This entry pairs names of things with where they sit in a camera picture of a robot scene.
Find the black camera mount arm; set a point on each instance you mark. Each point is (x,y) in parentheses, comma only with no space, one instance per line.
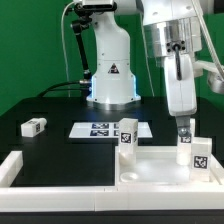
(82,23)

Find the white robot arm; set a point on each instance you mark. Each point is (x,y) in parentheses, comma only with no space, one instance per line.
(179,37)

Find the camera on mount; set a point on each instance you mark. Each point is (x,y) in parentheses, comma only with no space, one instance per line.
(98,4)

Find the white U-shaped obstacle fence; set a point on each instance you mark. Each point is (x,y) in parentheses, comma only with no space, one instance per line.
(120,196)

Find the white square tabletop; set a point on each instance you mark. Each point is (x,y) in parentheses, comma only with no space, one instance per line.
(157,165)

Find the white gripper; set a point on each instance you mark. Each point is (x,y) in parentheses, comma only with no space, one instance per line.
(181,94)

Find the white marker tag sheet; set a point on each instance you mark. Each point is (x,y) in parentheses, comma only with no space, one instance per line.
(86,130)

